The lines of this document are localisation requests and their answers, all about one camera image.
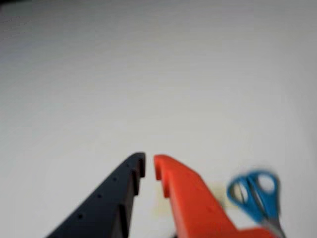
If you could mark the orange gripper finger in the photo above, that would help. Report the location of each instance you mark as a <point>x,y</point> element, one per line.
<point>195,203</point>

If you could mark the dark navy gripper finger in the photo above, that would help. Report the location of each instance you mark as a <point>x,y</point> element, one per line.
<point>104,208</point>

